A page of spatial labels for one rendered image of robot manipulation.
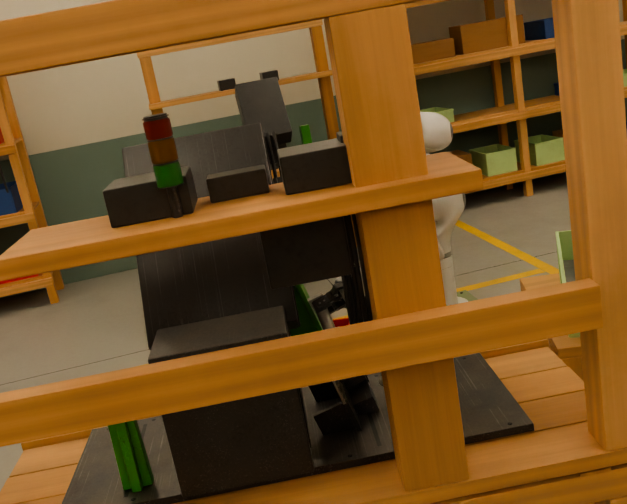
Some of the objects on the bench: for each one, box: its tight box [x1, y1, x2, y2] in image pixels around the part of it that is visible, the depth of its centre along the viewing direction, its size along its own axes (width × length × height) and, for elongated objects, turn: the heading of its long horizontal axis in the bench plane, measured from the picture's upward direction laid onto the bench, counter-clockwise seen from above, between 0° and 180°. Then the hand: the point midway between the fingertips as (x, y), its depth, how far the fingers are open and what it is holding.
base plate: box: [62, 353, 534, 504], centre depth 192 cm, size 42×110×2 cm, turn 126°
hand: (323, 306), depth 184 cm, fingers closed on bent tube, 3 cm apart
